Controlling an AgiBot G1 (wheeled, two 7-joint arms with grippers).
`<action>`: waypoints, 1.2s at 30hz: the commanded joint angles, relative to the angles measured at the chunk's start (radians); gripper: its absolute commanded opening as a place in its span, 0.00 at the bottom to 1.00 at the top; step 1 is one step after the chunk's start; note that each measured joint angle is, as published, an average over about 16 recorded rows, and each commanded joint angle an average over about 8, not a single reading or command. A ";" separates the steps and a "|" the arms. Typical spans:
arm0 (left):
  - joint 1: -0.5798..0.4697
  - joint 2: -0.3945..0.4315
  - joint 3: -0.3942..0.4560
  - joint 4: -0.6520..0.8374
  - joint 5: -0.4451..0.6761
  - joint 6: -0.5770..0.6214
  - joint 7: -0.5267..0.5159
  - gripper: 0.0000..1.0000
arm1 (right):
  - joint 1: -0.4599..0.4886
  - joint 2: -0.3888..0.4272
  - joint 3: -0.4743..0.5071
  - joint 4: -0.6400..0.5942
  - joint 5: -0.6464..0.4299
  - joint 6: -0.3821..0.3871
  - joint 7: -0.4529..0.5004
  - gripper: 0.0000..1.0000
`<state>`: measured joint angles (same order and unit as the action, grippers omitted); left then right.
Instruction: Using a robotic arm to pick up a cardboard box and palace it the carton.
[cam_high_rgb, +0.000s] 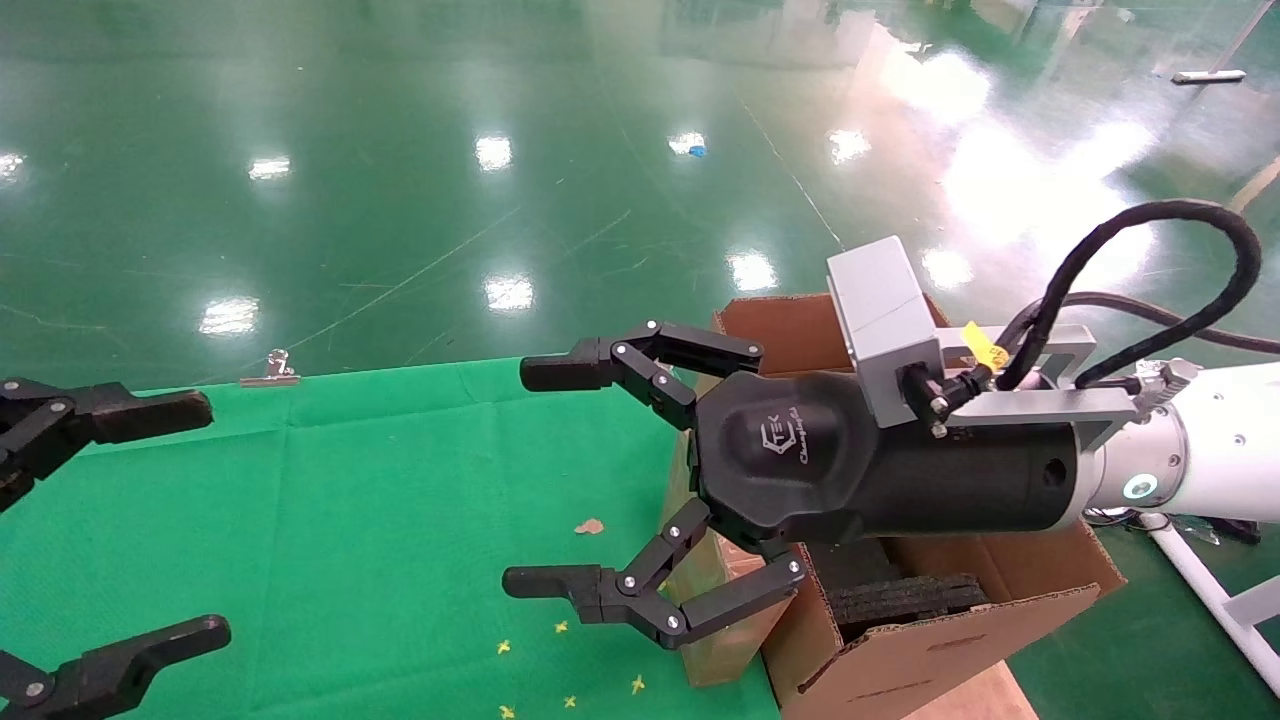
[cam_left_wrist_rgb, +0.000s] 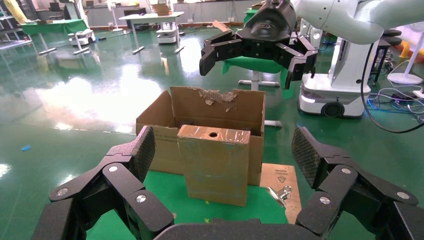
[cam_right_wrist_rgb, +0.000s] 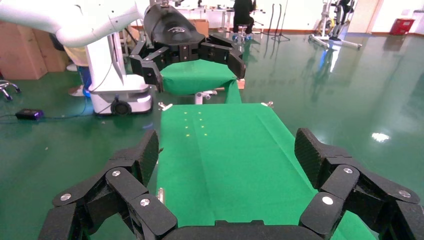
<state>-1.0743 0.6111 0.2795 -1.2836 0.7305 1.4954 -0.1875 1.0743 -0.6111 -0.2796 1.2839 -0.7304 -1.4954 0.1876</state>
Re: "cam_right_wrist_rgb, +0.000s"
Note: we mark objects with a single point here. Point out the small wooden block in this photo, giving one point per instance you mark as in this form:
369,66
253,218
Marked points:
241,84

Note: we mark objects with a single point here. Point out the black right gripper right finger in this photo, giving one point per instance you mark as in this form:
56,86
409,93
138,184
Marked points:
341,179

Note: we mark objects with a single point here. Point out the closed brown cardboard box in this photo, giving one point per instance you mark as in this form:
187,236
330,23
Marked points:
200,28

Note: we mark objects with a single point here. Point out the person in yellow shirt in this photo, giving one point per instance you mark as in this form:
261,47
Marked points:
78,56

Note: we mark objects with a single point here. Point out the black tripod stand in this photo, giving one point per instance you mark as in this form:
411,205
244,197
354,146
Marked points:
280,33

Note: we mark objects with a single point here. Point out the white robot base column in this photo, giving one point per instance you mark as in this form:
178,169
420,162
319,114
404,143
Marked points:
106,73

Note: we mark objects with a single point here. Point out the white desk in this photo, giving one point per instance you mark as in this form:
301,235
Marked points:
218,11

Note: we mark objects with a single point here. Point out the seated person in black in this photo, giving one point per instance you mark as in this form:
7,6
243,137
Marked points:
243,15

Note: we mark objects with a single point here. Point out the small plywood crate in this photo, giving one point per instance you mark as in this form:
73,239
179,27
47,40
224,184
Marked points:
53,56

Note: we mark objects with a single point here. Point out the chrome chair base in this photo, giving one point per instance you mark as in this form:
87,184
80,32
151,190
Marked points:
8,87

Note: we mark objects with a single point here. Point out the white exercise machine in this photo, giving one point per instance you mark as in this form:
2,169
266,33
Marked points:
338,30

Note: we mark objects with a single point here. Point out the stool with blue wheels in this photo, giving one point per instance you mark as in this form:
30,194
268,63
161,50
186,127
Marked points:
242,34

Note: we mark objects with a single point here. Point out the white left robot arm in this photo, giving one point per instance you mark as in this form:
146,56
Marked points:
82,26

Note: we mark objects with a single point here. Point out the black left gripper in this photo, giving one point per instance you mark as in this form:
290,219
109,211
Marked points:
172,30

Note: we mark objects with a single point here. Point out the small draped green cloth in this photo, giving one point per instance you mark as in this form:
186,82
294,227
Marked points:
195,78

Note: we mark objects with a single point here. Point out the large green table cloth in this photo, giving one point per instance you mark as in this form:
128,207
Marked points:
232,159

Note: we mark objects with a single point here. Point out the large plywood crate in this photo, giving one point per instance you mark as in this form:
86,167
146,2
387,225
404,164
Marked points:
20,53

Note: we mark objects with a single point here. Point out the red storage box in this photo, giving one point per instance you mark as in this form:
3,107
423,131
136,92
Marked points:
401,26

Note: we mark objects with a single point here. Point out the black power adapter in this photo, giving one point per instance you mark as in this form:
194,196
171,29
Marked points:
29,114

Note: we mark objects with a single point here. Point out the white table leg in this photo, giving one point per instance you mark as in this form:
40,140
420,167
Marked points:
203,96

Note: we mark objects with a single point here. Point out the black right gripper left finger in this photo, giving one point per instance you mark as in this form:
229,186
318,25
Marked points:
126,185

